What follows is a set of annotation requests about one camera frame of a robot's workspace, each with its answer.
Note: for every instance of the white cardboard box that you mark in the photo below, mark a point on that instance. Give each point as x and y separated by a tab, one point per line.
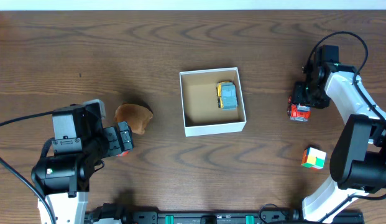
200	102

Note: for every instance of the multicoloured puzzle cube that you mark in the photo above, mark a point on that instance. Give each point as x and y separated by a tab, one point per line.
313	158

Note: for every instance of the red toy fire truck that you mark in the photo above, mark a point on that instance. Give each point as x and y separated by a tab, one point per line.
298	112

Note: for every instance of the red toy ball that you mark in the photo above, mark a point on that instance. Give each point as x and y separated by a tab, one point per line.
123	153

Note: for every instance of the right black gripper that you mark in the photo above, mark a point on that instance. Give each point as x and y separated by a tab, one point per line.
303	99

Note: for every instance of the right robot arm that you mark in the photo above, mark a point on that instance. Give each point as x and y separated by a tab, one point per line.
358	162

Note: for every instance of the yellow grey toy truck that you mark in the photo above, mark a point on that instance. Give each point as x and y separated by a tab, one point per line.
226	93

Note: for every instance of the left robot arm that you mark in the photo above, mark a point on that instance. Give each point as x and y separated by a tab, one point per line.
64	180

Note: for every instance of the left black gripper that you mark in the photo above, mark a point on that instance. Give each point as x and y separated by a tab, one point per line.
119	140

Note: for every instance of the brown plush toy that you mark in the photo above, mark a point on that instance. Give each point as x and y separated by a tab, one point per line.
136	116

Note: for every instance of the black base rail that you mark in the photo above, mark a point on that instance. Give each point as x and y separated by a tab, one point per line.
112	213

